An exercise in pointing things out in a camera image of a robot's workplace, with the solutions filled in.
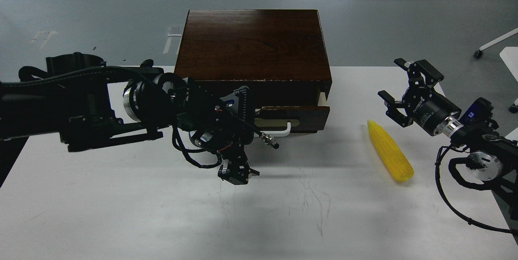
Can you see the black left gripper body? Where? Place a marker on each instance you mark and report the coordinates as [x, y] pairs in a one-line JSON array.
[[218, 127]]

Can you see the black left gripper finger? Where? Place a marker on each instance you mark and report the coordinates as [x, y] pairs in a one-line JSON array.
[[245, 173], [229, 172]]

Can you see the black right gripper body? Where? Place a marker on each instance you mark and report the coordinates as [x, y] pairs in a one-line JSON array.
[[428, 108]]

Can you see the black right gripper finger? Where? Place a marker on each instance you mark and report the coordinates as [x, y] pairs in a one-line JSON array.
[[422, 75], [393, 107]]

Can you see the yellow corn cob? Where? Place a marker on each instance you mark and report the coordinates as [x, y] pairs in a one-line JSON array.
[[391, 155]]

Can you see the wooden drawer with white handle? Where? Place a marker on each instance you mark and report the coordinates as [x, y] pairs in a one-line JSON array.
[[303, 119]]

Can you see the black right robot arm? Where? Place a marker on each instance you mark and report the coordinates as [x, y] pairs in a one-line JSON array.
[[490, 155]]

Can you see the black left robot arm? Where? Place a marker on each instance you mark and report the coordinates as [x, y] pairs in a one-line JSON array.
[[94, 106]]

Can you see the dark wooden drawer cabinet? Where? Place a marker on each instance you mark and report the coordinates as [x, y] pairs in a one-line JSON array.
[[279, 53]]

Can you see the white chair leg with caster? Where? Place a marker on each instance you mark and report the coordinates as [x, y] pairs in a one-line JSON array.
[[480, 51]]

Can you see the black caster wheel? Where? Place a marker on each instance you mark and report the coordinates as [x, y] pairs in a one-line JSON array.
[[513, 109]]

